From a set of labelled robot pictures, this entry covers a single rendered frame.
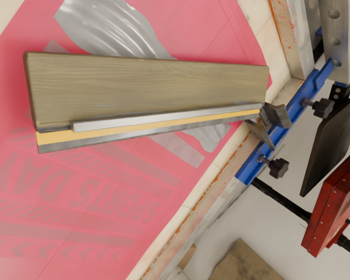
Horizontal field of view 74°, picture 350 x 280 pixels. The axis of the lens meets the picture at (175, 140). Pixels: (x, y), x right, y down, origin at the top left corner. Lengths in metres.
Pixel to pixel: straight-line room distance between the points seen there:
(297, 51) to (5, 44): 0.47
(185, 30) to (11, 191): 0.30
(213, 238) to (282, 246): 0.62
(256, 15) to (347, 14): 0.16
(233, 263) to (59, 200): 2.06
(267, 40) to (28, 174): 0.44
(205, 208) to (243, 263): 1.75
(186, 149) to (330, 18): 0.36
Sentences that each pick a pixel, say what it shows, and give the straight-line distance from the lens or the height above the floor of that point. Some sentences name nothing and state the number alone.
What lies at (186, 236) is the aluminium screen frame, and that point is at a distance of 0.57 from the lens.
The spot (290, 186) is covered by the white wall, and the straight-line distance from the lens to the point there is 2.33.
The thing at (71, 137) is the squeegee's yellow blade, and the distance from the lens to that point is 0.28.
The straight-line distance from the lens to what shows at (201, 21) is 0.37.
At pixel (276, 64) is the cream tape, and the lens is 0.55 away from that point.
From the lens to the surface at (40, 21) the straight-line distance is 0.28.
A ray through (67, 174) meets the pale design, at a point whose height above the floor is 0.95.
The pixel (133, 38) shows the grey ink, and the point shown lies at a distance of 0.31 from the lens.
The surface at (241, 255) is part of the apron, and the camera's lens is 2.28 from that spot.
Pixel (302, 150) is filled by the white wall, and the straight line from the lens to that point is 2.42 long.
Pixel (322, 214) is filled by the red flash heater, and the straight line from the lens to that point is 1.27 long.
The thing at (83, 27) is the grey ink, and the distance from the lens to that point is 0.28.
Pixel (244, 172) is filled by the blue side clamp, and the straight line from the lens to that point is 0.55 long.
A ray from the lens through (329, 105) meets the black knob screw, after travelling 0.58.
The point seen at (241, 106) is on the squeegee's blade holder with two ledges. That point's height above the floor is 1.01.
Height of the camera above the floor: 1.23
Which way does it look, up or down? 43 degrees down
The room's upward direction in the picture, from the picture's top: 127 degrees clockwise
